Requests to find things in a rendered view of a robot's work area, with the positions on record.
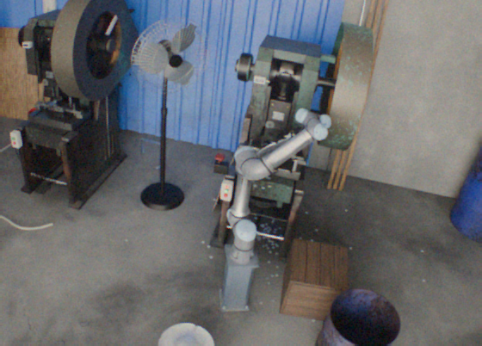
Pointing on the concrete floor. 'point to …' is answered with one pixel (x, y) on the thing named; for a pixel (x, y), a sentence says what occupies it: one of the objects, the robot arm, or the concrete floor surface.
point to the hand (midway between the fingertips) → (288, 139)
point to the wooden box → (313, 279)
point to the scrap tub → (360, 320)
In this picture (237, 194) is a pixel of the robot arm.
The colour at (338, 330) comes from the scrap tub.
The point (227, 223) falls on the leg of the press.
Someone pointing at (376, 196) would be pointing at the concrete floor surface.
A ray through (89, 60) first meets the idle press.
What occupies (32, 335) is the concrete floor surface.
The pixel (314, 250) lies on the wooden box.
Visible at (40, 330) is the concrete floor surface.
